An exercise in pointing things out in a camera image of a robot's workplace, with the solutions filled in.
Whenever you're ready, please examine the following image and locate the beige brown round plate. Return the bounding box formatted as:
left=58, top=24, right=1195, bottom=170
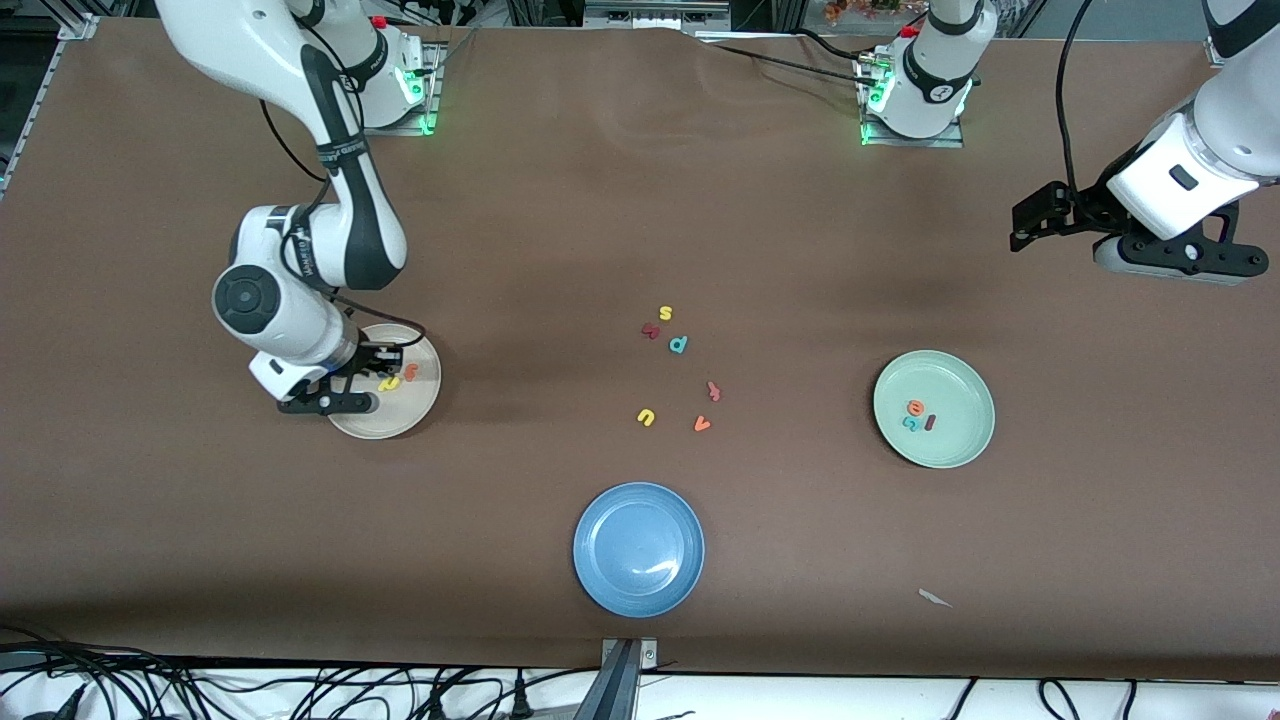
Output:
left=325, top=323, right=443, bottom=441

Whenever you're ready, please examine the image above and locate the brown table cover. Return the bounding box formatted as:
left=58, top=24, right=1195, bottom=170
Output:
left=0, top=15, right=1280, bottom=683

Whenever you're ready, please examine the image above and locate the green round plate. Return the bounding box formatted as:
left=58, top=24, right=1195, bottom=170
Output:
left=873, top=349, right=997, bottom=470

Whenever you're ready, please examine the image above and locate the blue round plate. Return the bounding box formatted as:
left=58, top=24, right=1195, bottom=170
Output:
left=573, top=482, right=706, bottom=619

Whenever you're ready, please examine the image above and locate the grey electronics box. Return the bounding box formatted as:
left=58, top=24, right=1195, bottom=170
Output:
left=583, top=0, right=733, bottom=29

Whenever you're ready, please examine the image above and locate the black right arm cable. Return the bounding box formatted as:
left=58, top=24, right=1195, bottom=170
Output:
left=258, top=95, right=429, bottom=349

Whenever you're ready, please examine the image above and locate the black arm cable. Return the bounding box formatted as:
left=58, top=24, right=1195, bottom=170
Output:
left=258, top=95, right=429, bottom=349
left=1057, top=0, right=1093, bottom=196

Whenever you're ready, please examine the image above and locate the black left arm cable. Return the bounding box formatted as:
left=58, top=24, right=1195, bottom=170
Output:
left=1057, top=0, right=1093, bottom=196

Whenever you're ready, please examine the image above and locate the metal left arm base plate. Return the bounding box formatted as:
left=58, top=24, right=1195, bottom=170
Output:
left=858, top=115, right=966, bottom=149

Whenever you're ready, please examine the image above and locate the black floor cable bundle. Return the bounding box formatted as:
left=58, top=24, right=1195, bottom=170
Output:
left=0, top=622, right=601, bottom=720

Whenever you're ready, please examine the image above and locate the silver mount bracket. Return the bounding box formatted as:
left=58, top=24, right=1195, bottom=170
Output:
left=600, top=638, right=661, bottom=669

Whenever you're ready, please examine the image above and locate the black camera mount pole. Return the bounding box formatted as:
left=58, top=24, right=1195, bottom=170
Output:
left=572, top=640, right=643, bottom=720

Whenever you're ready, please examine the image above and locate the black cable on table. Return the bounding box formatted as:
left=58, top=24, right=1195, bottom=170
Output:
left=700, top=28, right=881, bottom=91

